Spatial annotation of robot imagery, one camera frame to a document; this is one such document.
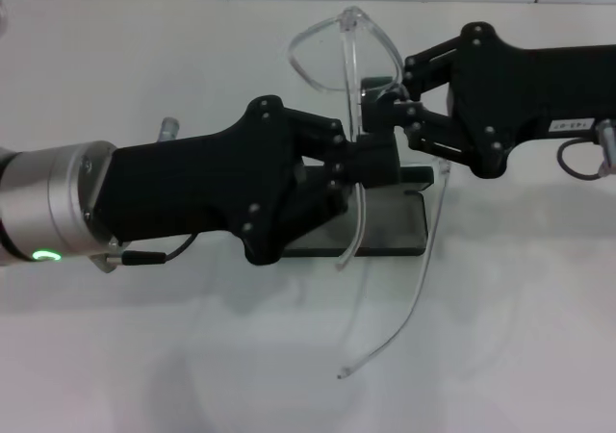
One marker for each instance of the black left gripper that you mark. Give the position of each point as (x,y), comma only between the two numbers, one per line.
(192,187)

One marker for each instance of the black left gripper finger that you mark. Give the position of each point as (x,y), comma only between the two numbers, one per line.
(380,170)

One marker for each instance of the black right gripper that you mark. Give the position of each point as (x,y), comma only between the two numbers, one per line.
(520,91)

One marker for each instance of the black glasses case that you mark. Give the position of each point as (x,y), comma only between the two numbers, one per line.
(394,226)

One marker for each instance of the clear transparent glasses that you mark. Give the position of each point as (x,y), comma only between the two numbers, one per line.
(350,67)

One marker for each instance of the left silver connector plug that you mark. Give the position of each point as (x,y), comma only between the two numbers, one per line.
(169,129)

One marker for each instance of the silver connector plug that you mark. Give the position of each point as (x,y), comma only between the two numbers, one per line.
(607,139)
(169,129)

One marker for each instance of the right silver connector plug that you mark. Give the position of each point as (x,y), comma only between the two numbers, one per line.
(607,139)

